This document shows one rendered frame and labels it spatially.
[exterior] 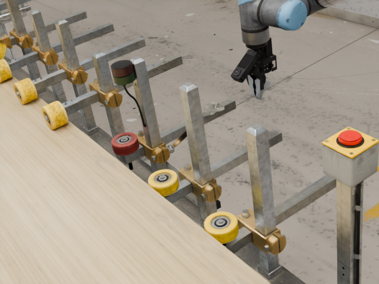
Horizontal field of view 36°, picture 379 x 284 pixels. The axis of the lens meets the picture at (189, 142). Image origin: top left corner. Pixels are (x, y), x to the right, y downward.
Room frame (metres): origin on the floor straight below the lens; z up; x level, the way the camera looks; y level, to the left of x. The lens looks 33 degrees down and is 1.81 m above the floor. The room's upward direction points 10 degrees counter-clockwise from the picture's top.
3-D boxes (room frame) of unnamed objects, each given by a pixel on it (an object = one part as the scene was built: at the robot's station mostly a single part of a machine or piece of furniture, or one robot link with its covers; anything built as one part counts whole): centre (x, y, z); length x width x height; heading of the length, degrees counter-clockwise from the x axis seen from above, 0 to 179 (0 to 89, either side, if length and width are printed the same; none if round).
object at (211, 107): (1.65, -0.09, 0.87); 0.09 x 0.07 x 0.02; 120
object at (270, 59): (1.76, -0.28, 0.97); 0.09 x 0.08 x 0.12; 122
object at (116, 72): (1.47, 0.15, 1.14); 0.06 x 0.06 x 0.02
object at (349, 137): (0.84, -0.28, 1.22); 0.04 x 0.04 x 0.02
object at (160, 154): (1.51, 0.12, 0.85); 0.14 x 0.06 x 0.05; 30
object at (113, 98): (1.73, 0.25, 0.95); 0.14 x 0.06 x 0.05; 30
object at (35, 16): (2.14, 0.49, 0.89); 0.04 x 0.04 x 0.48; 30
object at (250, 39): (1.76, -0.27, 1.05); 0.10 x 0.09 x 0.05; 32
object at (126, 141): (1.49, 0.19, 0.85); 0.08 x 0.08 x 0.11
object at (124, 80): (1.47, 0.15, 1.12); 0.06 x 0.06 x 0.02
